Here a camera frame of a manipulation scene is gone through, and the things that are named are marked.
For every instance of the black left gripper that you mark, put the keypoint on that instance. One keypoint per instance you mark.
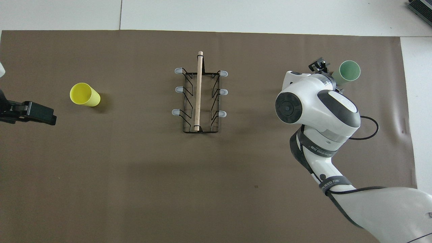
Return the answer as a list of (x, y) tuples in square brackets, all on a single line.
[(2, 101)]

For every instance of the light green plastic cup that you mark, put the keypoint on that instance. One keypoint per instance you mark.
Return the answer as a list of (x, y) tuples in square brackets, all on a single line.
[(349, 72)]

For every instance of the yellow plastic cup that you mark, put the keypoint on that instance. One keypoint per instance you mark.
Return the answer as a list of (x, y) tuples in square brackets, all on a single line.
[(84, 94)]

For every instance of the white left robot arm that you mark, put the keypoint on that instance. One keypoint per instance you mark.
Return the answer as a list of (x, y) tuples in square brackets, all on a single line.
[(1, 70)]

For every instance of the dark ribbed device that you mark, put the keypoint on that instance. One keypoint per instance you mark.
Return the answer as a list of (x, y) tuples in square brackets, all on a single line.
[(422, 6)]

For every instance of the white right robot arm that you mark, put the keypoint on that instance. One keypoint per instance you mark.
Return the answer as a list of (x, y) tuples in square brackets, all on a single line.
[(310, 101)]

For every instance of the brown paper mat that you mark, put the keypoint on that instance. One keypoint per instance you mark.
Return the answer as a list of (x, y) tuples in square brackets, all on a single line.
[(135, 168)]

